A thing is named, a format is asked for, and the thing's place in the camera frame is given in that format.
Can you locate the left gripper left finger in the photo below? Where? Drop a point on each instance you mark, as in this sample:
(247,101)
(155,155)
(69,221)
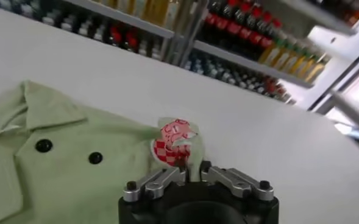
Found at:
(158,182)

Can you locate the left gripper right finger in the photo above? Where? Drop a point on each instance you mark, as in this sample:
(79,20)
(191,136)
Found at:
(228,179)

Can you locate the green short sleeve shirt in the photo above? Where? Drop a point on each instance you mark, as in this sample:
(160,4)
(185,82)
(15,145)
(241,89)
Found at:
(75,182)

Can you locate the small cola bottle red cap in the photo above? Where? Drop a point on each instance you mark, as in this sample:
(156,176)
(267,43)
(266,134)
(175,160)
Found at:
(270,86)
(132,41)
(115,36)

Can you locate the white metal shelf unit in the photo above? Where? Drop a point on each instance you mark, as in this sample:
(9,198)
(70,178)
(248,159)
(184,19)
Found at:
(121,16)
(243,59)

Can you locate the yellow juice bottle green label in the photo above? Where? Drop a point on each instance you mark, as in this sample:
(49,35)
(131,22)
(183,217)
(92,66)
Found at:
(300,67)
(281,59)
(269,55)
(316,73)
(308,71)
(291,64)

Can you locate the white table metal frame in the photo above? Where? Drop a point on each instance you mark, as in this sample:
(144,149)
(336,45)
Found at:
(353,112)

